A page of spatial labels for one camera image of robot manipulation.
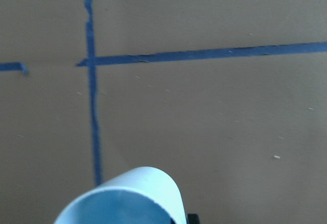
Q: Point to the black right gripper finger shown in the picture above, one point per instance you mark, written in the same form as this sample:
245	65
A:
192	219

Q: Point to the light blue cup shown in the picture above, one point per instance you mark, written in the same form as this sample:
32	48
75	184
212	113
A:
141	195

